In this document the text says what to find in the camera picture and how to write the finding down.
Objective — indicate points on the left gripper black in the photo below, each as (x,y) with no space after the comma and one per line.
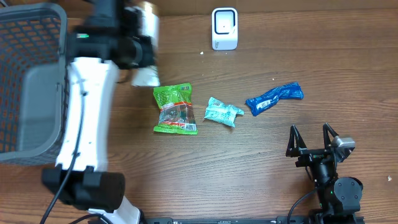
(145,56)

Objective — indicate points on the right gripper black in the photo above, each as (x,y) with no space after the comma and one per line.
(308,155)

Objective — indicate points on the white tube with gold cap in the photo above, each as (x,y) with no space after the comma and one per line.
(148,76)

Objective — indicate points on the blue snack wrapper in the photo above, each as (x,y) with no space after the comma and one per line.
(290,91)

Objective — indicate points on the green snack bag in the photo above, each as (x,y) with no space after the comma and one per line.
(176,109)

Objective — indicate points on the teal tissue packet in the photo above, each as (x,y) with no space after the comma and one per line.
(222,113)

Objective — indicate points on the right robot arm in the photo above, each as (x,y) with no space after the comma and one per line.
(339,197)

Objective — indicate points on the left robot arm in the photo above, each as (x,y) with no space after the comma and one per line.
(115,37)

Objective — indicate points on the white barcode scanner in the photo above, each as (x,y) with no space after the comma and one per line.
(224,28)

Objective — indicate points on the grey plastic basket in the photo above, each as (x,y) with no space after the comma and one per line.
(34,83)

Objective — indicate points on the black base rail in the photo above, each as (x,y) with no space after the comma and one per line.
(277,220)

